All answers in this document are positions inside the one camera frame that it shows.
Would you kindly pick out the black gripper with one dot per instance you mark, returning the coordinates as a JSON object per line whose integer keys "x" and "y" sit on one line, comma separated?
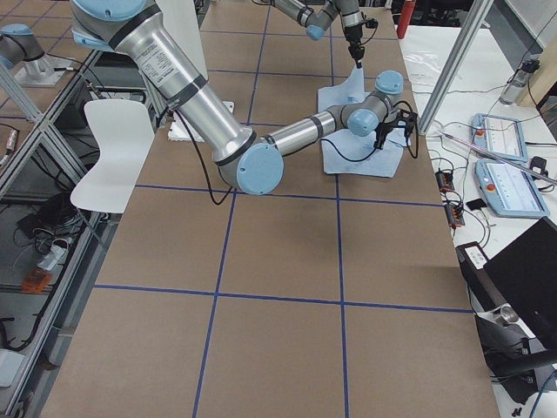
{"x": 383, "y": 129}
{"x": 352, "y": 35}

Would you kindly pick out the light blue button shirt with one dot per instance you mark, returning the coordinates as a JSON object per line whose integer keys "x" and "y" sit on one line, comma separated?
{"x": 352, "y": 152}

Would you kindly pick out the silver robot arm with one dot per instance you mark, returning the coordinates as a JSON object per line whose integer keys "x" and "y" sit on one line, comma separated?
{"x": 245, "y": 160}
{"x": 316, "y": 22}

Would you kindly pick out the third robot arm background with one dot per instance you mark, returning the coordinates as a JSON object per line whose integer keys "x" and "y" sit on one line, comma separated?
{"x": 20, "y": 46}

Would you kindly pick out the clear plastic bag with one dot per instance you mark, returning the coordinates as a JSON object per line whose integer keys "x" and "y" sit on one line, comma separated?
{"x": 423, "y": 67}

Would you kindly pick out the red cylinder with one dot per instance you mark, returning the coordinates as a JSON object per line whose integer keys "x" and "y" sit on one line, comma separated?
{"x": 405, "y": 17}

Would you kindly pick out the far blue teach pendant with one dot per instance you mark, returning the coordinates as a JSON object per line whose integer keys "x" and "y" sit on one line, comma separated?
{"x": 500, "y": 135}

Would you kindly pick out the blue teach pendant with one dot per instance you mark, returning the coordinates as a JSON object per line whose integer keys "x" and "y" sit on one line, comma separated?
{"x": 508, "y": 191}
{"x": 500, "y": 135}

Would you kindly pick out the clear water bottle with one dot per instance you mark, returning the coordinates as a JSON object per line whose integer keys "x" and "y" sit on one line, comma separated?
{"x": 518, "y": 82}

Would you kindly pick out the near blue teach pendant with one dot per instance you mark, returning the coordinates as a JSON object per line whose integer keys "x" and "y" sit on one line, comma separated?
{"x": 508, "y": 191}

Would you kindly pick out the black laptop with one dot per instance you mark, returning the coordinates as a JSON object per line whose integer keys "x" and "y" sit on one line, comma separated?
{"x": 523, "y": 275}

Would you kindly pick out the white plastic chair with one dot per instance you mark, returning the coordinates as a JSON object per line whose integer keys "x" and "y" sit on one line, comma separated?
{"x": 124, "y": 134}

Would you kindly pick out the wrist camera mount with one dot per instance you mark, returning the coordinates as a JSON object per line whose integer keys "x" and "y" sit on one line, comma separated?
{"x": 406, "y": 120}
{"x": 371, "y": 23}

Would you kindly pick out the aluminium frame post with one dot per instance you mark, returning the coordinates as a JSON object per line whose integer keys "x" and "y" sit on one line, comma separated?
{"x": 463, "y": 42}

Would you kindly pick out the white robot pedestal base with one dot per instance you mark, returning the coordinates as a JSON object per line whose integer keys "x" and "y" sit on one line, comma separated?
{"x": 191, "y": 126}

